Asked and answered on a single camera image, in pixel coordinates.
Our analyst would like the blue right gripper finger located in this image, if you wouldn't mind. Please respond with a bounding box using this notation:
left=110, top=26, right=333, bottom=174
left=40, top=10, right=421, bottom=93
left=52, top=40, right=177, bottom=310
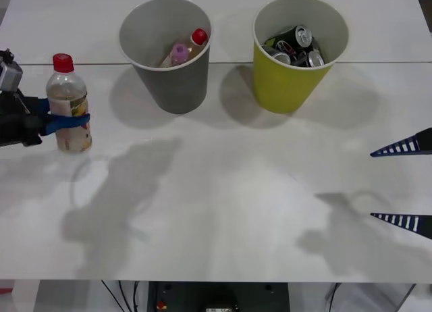
left=369, top=127, right=432, bottom=158
left=370, top=212, right=432, bottom=240

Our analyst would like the black can with red print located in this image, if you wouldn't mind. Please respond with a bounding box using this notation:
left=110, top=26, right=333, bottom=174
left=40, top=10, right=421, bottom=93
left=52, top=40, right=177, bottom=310
left=275, top=38, right=300, bottom=56

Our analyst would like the pink cap plastic bottle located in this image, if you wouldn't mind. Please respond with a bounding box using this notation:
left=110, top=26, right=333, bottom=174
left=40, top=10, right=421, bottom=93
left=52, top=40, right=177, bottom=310
left=168, top=43, right=190, bottom=66

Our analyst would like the black robot torso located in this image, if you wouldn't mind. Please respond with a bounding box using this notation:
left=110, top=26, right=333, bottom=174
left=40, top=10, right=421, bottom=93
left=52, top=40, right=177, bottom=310
left=148, top=281, right=290, bottom=312

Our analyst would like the red cap plastic bottle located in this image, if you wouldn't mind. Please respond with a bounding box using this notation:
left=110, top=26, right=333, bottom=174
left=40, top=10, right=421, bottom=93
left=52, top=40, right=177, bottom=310
left=158, top=28, right=209, bottom=69
left=45, top=53, right=93, bottom=154

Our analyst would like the grey plastic bin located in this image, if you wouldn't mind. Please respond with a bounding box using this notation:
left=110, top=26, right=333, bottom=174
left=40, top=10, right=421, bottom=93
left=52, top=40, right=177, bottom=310
left=118, top=0, right=213, bottom=115

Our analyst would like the silver can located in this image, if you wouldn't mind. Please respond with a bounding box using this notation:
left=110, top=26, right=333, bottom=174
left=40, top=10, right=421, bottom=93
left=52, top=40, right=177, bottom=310
left=306, top=49, right=326, bottom=68
left=261, top=44, right=292, bottom=65

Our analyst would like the yellow-green plastic bin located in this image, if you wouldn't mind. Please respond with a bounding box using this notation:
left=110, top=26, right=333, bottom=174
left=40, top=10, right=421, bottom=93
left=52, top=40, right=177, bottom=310
left=252, top=0, right=350, bottom=115

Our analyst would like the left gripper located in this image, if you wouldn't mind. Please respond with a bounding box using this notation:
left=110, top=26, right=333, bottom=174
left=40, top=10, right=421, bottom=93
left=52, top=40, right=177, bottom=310
left=0, top=88, right=92, bottom=149

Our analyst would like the silver top can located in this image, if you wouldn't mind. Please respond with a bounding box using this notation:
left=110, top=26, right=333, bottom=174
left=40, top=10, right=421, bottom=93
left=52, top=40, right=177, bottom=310
left=306, top=49, right=326, bottom=68

